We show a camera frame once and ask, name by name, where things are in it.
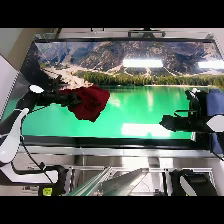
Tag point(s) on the red garment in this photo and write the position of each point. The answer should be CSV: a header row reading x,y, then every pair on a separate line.
x,y
90,101

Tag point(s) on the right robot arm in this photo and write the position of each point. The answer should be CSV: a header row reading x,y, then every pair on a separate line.
x,y
200,113

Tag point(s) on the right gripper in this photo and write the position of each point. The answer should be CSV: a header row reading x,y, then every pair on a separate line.
x,y
176,123

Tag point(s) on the blue garment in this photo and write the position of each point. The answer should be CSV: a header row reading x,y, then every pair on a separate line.
x,y
216,103

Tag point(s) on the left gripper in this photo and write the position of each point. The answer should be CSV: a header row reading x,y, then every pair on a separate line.
x,y
70,99

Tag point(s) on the silver frame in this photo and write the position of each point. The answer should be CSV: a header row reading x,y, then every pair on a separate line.
x,y
133,152

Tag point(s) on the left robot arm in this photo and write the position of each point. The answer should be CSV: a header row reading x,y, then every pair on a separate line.
x,y
13,133

